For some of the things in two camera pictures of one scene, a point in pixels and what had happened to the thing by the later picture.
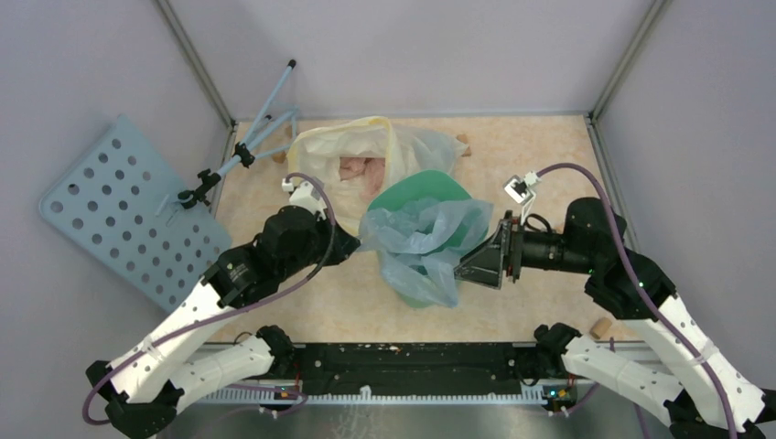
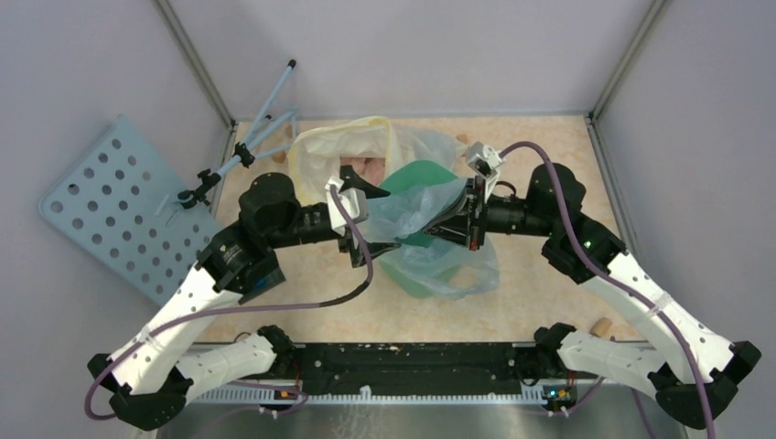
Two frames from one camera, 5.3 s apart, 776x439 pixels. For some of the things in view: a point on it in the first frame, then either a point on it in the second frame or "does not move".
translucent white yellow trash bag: x=356 y=158 does not move
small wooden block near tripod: x=279 y=157 does not move
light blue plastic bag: x=421 y=241 does not move
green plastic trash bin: x=401 y=188 → x=416 y=173
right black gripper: x=500 y=251 → x=459 y=221
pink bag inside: x=371 y=168 does not move
